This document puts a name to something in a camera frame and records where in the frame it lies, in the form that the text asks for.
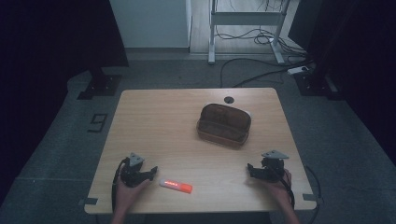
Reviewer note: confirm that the grey tape piece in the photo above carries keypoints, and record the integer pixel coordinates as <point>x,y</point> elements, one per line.
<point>309,197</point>
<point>91,201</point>

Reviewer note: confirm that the white partition panel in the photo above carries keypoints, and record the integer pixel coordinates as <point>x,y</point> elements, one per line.
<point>151,23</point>

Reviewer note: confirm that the person's left hand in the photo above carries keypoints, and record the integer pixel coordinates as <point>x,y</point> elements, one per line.
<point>129,194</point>

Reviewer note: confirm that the black stand base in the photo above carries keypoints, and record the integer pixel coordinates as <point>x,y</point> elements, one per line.
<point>101,85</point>
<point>314,84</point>

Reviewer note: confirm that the white metal desk frame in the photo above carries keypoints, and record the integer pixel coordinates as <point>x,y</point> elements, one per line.
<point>246,18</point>

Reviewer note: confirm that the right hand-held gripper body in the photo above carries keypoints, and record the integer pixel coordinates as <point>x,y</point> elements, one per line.
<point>273,169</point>

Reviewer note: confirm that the open brown pencil case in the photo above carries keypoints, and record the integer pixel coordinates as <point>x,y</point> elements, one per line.
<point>223,126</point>

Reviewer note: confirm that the dark curtain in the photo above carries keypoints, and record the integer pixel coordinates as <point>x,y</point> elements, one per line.
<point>358,46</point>
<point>46,46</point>

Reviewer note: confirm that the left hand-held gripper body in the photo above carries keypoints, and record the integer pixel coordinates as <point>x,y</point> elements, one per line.
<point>133,174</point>

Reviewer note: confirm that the orange and white marker pen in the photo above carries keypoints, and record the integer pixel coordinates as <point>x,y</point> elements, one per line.
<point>176,185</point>

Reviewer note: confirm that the white power strip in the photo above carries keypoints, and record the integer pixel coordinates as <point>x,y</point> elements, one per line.
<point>298,70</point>

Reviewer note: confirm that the black round table grommet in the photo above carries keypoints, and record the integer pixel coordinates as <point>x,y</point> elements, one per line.
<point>229,100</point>

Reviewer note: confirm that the person's right hand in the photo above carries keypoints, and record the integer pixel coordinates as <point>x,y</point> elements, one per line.
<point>278,188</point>

